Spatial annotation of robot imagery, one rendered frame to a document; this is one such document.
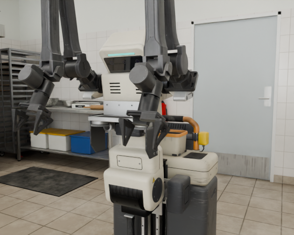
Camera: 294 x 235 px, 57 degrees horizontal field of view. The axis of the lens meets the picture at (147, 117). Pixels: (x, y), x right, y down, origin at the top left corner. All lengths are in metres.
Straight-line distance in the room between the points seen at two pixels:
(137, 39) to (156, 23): 0.24
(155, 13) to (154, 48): 0.10
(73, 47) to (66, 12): 0.13
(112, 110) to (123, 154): 0.19
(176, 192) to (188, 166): 0.17
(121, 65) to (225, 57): 2.79
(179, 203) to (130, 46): 0.69
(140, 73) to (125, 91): 0.40
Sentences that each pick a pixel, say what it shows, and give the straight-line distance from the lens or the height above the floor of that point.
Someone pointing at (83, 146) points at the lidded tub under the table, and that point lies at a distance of 4.05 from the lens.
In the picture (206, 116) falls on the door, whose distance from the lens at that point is 3.84.
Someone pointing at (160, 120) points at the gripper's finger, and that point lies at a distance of 0.72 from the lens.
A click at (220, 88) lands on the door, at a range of 3.78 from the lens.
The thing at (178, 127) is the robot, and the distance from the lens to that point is 1.63.
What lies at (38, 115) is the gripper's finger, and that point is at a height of 1.06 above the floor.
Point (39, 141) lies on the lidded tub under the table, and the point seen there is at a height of 0.34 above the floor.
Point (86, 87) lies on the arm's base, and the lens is 1.25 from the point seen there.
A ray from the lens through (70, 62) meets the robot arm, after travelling 1.17.
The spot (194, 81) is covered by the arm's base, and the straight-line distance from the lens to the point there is 1.04.
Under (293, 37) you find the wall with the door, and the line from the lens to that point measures 3.73.
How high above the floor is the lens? 1.14
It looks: 6 degrees down
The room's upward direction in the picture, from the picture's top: straight up
